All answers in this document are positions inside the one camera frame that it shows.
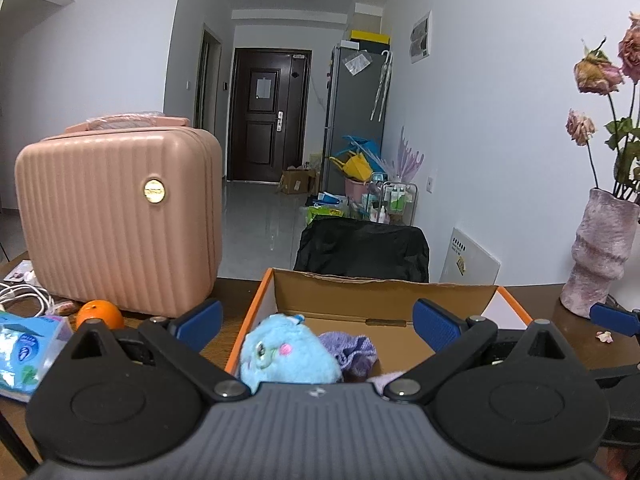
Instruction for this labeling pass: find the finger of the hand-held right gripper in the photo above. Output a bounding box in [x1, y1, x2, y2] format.
[594, 366, 640, 390]
[589, 302, 640, 337]

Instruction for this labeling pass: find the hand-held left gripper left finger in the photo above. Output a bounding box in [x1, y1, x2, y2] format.
[65, 299, 251, 403]

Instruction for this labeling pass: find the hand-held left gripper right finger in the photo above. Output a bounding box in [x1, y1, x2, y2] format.
[384, 299, 576, 405]

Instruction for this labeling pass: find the purple knitted cloth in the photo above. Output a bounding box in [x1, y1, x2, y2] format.
[320, 331, 408, 396]

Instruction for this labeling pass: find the orange white cardboard box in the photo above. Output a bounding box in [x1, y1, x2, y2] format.
[225, 267, 533, 391]

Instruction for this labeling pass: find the blue plush toy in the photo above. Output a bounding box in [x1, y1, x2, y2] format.
[240, 314, 343, 393]

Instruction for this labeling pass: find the purple textured vase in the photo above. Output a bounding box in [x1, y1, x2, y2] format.
[560, 187, 640, 318]

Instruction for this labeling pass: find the white board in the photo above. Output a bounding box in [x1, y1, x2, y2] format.
[440, 227, 502, 286]

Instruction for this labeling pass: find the orange fruit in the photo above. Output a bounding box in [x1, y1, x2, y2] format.
[76, 300, 125, 331]

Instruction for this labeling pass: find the black chair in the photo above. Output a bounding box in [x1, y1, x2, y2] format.
[292, 217, 431, 283]

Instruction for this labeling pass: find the metal trolley cart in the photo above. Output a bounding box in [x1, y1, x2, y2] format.
[367, 180, 418, 226]

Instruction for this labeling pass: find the pink ribbed suitcase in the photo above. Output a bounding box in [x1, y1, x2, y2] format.
[14, 114, 223, 318]

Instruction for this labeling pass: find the pink bucket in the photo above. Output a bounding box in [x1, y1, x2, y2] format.
[345, 176, 373, 201]

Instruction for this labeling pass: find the green plastic package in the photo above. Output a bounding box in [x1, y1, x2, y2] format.
[305, 192, 348, 226]

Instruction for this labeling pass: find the purple wing decoration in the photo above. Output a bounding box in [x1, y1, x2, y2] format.
[385, 127, 426, 183]

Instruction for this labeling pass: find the brown cardboard carton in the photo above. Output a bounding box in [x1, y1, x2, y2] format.
[277, 167, 316, 196]

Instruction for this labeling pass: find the blue tissue pack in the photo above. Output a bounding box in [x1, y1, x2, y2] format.
[0, 310, 71, 403]

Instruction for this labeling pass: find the yellow bag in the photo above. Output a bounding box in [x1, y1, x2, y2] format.
[330, 152, 373, 181]

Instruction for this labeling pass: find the dark brown front door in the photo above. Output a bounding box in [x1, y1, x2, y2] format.
[227, 47, 312, 183]

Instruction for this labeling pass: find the grey refrigerator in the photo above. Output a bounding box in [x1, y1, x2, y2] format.
[320, 40, 393, 196]

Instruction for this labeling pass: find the dark framed side door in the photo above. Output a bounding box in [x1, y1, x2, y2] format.
[195, 24, 222, 136]

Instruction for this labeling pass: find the dried pink rose bouquet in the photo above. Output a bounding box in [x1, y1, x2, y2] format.
[566, 10, 640, 206]

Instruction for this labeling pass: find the white folded umbrella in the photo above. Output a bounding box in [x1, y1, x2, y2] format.
[370, 51, 393, 122]

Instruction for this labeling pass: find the clear plastic bag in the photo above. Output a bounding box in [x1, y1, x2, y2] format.
[342, 52, 372, 77]

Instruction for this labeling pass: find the yellow black box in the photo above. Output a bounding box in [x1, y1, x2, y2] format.
[350, 30, 392, 46]

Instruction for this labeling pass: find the white cable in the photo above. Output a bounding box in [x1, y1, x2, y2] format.
[0, 282, 56, 316]

